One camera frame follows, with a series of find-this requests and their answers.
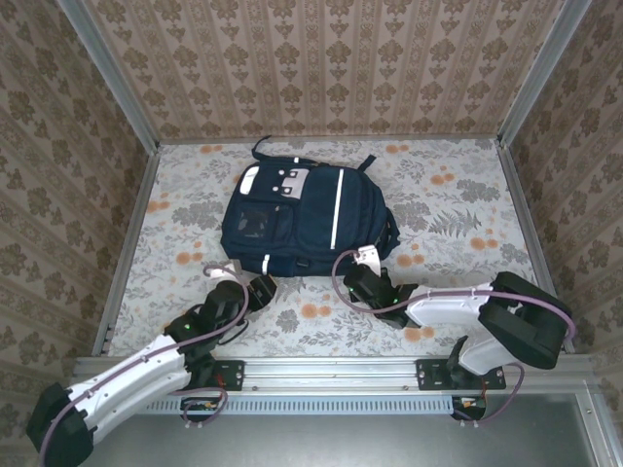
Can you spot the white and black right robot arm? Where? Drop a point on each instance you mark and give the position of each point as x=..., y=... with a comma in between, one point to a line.
x=521, y=316

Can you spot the aluminium side rail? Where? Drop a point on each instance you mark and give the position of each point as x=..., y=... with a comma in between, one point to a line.
x=127, y=243
x=528, y=219

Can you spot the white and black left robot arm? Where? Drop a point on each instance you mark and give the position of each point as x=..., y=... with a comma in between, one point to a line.
x=131, y=379

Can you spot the grey metal panel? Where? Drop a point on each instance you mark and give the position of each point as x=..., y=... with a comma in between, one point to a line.
x=316, y=442

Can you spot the aluminium frame post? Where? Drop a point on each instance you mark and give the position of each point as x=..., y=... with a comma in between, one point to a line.
x=118, y=82
x=541, y=73

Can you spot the floral tablecloth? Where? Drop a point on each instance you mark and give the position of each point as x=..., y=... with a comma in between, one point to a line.
x=340, y=340

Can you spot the aluminium frame rail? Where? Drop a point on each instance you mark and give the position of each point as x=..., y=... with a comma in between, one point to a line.
x=331, y=370

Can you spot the navy blue backpack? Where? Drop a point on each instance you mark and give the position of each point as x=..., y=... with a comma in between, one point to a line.
x=311, y=209

